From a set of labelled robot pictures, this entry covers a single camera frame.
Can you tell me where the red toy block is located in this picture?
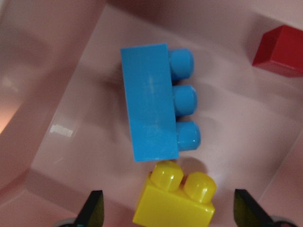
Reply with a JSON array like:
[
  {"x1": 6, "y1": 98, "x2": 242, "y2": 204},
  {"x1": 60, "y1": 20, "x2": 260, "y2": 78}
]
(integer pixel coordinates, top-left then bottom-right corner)
[{"x1": 252, "y1": 25, "x2": 303, "y2": 78}]

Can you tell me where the yellow toy block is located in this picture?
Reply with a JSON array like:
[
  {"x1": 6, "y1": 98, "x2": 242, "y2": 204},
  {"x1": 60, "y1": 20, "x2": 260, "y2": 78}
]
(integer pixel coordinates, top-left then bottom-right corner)
[{"x1": 133, "y1": 160, "x2": 217, "y2": 227}]

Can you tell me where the blue toy block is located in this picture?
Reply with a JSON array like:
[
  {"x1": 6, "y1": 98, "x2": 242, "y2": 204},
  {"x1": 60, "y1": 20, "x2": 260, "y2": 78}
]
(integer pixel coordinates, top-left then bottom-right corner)
[{"x1": 121, "y1": 44, "x2": 201, "y2": 162}]

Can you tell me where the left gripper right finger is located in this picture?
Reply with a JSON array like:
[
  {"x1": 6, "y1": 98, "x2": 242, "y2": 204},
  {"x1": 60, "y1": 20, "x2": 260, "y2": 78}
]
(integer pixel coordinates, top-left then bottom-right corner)
[{"x1": 233, "y1": 189, "x2": 274, "y2": 227}]

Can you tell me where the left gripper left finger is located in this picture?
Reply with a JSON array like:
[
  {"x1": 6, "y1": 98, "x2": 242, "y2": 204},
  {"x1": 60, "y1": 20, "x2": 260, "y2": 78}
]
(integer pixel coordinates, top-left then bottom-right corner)
[{"x1": 73, "y1": 190, "x2": 104, "y2": 227}]

